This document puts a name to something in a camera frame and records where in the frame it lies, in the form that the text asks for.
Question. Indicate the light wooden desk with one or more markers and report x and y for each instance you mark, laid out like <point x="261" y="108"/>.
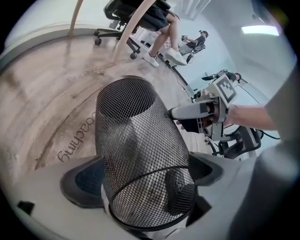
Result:
<point x="123" y="41"/>

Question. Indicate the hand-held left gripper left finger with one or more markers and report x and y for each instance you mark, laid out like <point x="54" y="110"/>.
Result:
<point x="58" y="211"/>

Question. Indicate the person's right hand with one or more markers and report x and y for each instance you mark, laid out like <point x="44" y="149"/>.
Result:
<point x="209" y="110"/>

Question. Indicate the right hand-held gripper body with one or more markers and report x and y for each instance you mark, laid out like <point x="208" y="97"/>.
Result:
<point x="225" y="91"/>

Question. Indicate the black mesh waste bin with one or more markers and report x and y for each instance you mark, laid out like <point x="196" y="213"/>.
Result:
<point x="140" y="140"/>

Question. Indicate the ceiling light panel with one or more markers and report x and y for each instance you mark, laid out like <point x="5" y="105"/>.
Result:
<point x="260" y="30"/>

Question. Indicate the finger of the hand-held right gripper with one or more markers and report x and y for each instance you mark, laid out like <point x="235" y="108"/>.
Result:
<point x="187" y="112"/>

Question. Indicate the person's right forearm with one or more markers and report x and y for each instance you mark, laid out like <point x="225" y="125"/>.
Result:
<point x="253" y="117"/>

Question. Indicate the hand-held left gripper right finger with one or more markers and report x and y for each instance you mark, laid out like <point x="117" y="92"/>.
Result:
<point x="218" y="194"/>

